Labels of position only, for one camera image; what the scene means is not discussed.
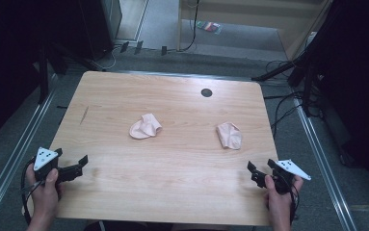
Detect pale pink sock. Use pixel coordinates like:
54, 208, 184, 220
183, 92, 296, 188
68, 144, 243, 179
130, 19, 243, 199
128, 113, 163, 141
216, 121, 244, 151

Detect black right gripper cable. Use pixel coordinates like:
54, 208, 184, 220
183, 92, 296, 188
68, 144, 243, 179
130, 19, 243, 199
281, 172, 301, 224

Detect black curtain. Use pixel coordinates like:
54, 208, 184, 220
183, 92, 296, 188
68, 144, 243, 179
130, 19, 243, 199
0, 0, 84, 150
313, 0, 369, 196

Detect black metal stand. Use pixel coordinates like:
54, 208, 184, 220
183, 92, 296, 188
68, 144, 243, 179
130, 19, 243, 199
37, 35, 69, 105

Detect colourful plastic packet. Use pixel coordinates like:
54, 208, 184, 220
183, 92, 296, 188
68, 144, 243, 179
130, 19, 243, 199
196, 20, 224, 36

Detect person's left hand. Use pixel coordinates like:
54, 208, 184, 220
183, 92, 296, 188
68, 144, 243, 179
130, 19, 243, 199
25, 165, 65, 223

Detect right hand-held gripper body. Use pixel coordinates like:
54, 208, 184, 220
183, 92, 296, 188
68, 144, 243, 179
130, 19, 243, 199
250, 159, 312, 195

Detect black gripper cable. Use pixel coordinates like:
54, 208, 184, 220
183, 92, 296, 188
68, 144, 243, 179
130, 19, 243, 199
281, 172, 301, 224
19, 157, 46, 226

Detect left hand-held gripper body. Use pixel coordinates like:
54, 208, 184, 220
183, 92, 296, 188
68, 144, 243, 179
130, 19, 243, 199
32, 146, 84, 185

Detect light wooden shelf frame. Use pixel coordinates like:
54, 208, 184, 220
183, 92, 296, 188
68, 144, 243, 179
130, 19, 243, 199
175, 0, 334, 62

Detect black tripod stand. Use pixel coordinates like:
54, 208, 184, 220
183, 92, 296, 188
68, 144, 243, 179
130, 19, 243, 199
250, 0, 334, 118

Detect person's right hand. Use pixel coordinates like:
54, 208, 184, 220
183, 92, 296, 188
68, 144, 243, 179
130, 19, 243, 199
263, 174, 304, 223

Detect black floor cables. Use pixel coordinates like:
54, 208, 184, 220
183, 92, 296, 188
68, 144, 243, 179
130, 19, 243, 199
262, 59, 326, 138

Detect metal floor rail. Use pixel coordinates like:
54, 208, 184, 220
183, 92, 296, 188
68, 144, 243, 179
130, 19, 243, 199
293, 97, 358, 231
0, 71, 60, 226

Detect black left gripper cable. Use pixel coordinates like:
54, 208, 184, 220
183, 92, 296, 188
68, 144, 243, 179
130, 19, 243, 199
19, 157, 46, 226

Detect black hanging cable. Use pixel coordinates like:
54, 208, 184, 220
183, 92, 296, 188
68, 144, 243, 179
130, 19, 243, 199
166, 0, 201, 53

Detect dark cabinet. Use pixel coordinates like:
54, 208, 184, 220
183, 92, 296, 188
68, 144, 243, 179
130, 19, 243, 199
75, 0, 123, 62

